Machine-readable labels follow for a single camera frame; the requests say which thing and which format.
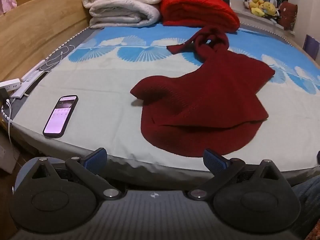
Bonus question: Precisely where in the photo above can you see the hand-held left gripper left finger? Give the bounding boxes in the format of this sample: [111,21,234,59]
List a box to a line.
[29,148,122,200]

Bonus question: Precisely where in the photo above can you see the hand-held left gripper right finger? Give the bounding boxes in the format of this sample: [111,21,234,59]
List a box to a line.
[187,149,284,200]

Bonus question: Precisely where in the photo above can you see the dark red knitted sweater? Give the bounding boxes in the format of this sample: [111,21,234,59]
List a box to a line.
[130,26,276,158]

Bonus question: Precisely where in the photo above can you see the black smartphone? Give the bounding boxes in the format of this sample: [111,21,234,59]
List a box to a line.
[42,95,79,138]

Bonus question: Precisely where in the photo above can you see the blue white patterned bed sheet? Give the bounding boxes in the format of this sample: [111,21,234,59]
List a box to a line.
[11,22,320,178]

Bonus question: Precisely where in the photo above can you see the person's leg in jeans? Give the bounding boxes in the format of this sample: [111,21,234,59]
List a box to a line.
[291,174,320,240]

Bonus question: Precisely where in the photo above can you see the long white power strip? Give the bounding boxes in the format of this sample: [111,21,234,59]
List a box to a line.
[10,59,48,99]

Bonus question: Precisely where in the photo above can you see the wooden headboard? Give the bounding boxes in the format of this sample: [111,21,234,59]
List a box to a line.
[0,0,91,83]

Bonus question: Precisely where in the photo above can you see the purple bag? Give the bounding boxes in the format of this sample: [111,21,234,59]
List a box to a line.
[302,34,318,61]

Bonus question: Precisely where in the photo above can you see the folded bright red knit blanket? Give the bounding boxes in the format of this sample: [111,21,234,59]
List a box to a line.
[160,0,241,33]

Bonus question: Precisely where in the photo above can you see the folded white quilt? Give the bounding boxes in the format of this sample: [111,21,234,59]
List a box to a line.
[82,0,164,29]

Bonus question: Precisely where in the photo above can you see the yellow plush toy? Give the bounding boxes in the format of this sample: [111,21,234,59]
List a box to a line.
[261,1,280,19]
[244,0,266,17]

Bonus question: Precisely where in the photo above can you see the dark red spotted cushion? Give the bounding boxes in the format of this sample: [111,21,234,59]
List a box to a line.
[278,1,298,31]

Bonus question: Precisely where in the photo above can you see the pink gift bag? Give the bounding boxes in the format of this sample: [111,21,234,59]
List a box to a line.
[0,0,18,15]

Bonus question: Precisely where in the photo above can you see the white charging cable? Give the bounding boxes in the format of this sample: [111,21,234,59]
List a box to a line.
[1,99,15,160]

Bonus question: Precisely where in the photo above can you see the white earphone cable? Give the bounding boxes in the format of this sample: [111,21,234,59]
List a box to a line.
[39,45,76,72]

